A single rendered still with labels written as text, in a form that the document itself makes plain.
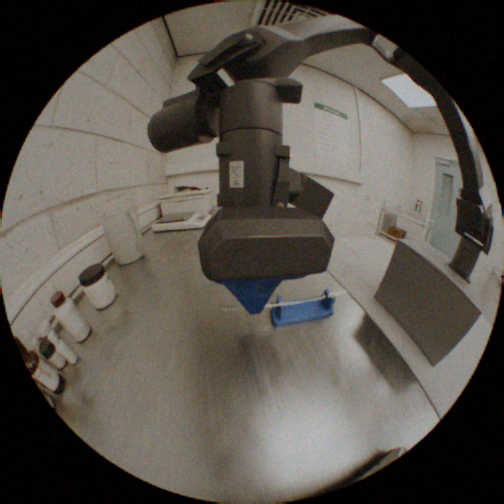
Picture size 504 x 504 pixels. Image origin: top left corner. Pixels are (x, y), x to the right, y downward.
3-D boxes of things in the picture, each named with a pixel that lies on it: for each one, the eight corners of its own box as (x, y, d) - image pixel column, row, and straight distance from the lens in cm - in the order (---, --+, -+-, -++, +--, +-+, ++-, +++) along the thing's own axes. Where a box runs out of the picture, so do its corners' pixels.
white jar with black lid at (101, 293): (102, 313, 36) (84, 283, 33) (89, 304, 42) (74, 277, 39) (121, 292, 38) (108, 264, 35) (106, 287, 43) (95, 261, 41)
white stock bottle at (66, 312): (92, 321, 36) (68, 284, 32) (88, 340, 33) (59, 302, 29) (77, 325, 39) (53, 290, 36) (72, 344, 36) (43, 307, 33)
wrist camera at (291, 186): (277, 148, 12) (348, 164, 15) (258, 157, 19) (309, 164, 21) (271, 224, 12) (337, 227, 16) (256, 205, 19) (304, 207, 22)
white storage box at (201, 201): (216, 206, 122) (215, 187, 120) (210, 216, 86) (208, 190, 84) (178, 209, 128) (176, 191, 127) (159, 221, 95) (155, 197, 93)
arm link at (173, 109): (272, 69, 24) (186, 87, 27) (260, 24, 18) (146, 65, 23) (274, 145, 19) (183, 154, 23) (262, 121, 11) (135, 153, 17)
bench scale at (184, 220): (203, 229, 65) (202, 218, 64) (151, 233, 75) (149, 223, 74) (211, 218, 83) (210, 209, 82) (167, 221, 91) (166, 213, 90)
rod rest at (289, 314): (324, 301, 29) (330, 285, 26) (333, 315, 27) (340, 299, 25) (269, 310, 25) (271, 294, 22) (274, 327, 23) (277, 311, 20)
